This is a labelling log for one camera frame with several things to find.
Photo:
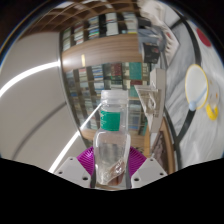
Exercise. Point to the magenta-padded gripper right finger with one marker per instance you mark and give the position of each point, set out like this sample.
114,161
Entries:
150,171

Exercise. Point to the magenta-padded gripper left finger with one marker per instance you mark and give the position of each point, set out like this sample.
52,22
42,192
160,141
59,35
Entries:
71,170

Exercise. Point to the clear bottle with white cap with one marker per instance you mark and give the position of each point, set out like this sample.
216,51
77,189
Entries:
111,150

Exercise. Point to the beige building architectural model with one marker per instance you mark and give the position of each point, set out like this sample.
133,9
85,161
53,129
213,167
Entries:
155,96

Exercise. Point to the wide glass-fronted bookshelf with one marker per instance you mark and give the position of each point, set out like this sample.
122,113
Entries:
86,86

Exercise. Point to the pale blue spoon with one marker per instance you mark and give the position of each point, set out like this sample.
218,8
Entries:
196,100

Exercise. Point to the straight ceiling light strip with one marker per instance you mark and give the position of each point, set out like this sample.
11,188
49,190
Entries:
30,75

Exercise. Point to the dark grey building model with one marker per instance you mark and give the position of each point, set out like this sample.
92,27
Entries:
150,48

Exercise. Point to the bookshelf with white books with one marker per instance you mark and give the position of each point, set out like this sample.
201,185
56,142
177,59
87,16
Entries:
100,28

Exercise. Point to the wooden cubby shelf unit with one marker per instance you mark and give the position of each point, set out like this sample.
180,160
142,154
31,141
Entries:
93,8

